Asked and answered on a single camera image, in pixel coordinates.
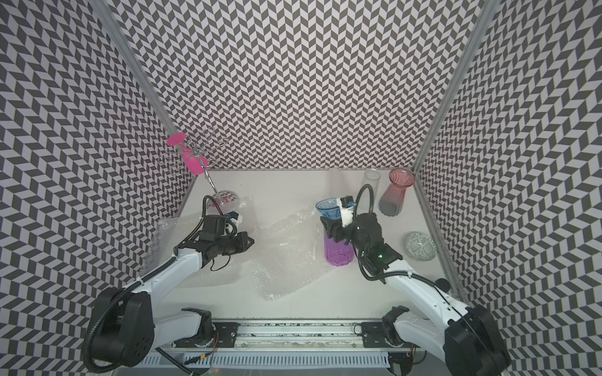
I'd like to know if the blue purple vase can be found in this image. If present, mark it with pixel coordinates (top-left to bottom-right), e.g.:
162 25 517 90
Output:
316 198 354 266

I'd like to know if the pink vase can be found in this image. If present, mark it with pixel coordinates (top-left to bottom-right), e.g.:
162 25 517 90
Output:
379 168 415 217

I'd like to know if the clear glass vase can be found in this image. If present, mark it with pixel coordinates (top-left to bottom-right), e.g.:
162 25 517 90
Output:
360 169 381 207

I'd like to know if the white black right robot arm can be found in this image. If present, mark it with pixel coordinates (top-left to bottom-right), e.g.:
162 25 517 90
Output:
320 213 511 375

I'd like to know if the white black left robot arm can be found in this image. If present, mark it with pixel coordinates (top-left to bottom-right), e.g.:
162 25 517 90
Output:
82 211 255 374

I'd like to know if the green patterned bowl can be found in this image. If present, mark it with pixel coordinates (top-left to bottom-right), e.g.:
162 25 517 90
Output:
404 232 437 262

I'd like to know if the pink plastic wine glass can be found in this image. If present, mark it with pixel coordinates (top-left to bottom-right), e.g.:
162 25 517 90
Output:
167 133 209 175

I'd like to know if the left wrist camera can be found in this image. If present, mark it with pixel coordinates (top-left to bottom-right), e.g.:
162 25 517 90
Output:
226 211 243 225

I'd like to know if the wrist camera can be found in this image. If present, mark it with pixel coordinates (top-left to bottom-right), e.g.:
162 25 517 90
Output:
226 211 243 225
336 196 355 227

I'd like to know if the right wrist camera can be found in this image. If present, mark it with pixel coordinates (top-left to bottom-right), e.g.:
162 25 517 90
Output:
336 196 355 227

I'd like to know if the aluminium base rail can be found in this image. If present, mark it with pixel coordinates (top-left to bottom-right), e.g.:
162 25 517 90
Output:
107 319 476 353

